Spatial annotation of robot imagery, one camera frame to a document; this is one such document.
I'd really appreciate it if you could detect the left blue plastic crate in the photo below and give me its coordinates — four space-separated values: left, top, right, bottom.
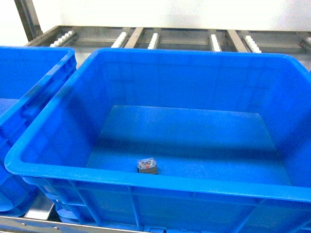
0 46 77 216

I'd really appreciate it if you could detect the large blue plastic crate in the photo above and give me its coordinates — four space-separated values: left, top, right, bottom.
4 47 311 233

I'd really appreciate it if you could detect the steel roller rack shelf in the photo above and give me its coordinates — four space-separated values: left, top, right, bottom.
0 0 311 233

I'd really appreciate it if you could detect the red mushroom push button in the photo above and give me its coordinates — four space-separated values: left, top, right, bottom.
137 157 158 174

